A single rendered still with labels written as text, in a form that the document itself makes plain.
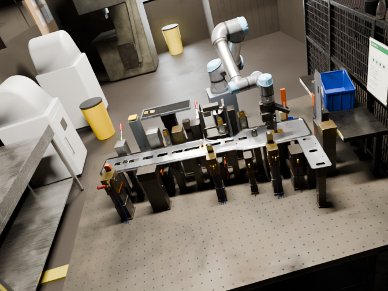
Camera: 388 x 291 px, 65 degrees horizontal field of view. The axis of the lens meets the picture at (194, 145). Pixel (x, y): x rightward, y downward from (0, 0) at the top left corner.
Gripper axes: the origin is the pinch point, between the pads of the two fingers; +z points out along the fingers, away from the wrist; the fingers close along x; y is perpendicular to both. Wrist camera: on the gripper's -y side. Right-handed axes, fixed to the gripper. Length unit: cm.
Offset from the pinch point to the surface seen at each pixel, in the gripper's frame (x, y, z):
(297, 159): 18.9, -7.0, 10.8
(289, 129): -3.6, -8.9, 4.6
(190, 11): -652, 73, 34
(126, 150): -19, 102, 4
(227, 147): 1.9, 30.8, 4.6
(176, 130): -19, 63, -3
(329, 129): 12.3, -27.3, -0.9
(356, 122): 7.4, -43.8, 1.6
